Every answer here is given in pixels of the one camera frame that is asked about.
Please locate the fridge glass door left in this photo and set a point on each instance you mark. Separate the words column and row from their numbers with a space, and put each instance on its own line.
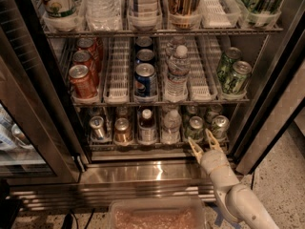
column 36, row 95

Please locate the white labelled bottle top shelf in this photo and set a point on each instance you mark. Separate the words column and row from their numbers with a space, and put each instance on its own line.
column 144, row 13

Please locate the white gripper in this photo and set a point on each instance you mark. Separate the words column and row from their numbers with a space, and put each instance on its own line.
column 212, row 160

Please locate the green can front bottom shelf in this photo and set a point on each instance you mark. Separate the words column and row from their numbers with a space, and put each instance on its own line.
column 194, row 128

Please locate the green can right rear bottom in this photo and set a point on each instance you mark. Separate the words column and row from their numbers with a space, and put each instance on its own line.
column 212, row 111

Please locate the empty white tray top shelf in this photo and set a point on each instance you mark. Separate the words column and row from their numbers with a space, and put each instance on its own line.
column 219, row 14

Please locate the fridge door right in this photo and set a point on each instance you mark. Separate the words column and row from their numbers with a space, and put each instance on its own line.
column 276, row 95

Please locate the blue pepsi can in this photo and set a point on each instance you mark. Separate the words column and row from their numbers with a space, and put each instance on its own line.
column 145, row 80
column 143, row 42
column 145, row 56

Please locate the green can rear middle shelf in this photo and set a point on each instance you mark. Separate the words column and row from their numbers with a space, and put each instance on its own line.
column 228, row 57

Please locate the blue pepsi can rear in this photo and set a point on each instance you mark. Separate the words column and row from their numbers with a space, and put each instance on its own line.
column 143, row 42

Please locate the silver can front bottom shelf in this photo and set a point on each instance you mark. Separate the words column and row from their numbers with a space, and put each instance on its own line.
column 97, row 127

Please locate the dark soda bottle white cap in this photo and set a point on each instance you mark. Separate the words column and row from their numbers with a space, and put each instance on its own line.
column 147, row 127

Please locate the blue pepsi can front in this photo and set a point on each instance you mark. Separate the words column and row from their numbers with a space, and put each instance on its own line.
column 145, row 80

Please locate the clear water bottle bottom shelf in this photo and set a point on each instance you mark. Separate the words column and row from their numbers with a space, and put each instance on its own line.
column 170, row 132

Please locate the green can rear bottom shelf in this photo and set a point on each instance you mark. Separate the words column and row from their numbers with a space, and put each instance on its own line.
column 188, row 112

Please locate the orange can shelf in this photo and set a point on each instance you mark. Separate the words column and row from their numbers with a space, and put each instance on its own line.
column 94, row 46
column 83, row 57
column 81, row 78

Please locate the water bottle top shelf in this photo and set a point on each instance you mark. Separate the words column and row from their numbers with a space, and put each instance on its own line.
column 103, row 15

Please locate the water bottle middle shelf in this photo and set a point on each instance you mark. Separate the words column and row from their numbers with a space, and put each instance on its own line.
column 179, row 65

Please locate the empty white tray left middle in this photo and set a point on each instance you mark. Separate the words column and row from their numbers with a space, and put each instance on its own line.
column 116, row 89

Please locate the orange can front middle shelf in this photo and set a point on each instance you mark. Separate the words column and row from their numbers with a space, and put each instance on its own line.
column 81, row 78

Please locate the bronze can front bottom shelf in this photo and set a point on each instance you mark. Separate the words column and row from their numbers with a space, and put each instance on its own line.
column 122, row 131

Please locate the green can right front bottom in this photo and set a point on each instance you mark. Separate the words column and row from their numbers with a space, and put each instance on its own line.
column 219, row 127

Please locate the empty white tray right middle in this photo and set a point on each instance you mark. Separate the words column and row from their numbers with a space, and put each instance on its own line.
column 200, row 83

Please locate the green can front middle shelf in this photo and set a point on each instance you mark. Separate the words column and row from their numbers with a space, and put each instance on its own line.
column 237, row 77

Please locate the orange can rear middle shelf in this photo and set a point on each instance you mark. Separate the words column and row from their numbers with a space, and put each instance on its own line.
column 94, row 46

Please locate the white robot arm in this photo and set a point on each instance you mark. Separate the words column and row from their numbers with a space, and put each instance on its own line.
column 236, row 201

